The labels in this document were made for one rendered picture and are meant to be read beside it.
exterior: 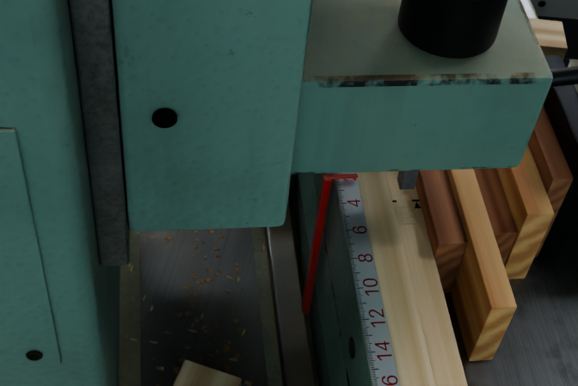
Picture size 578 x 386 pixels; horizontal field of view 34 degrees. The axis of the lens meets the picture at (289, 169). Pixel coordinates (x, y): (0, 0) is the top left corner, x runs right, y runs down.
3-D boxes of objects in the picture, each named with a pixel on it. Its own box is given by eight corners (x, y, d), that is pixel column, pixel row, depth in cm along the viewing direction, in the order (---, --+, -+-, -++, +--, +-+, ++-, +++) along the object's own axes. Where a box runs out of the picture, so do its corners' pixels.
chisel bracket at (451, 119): (513, 187, 53) (557, 77, 47) (267, 196, 51) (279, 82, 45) (482, 96, 58) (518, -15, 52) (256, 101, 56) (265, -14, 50)
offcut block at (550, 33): (549, 57, 74) (562, 21, 72) (553, 85, 72) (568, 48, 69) (497, 52, 74) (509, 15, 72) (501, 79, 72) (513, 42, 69)
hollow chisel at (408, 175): (414, 189, 57) (429, 132, 54) (399, 190, 57) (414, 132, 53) (410, 178, 58) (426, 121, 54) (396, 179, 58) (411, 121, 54)
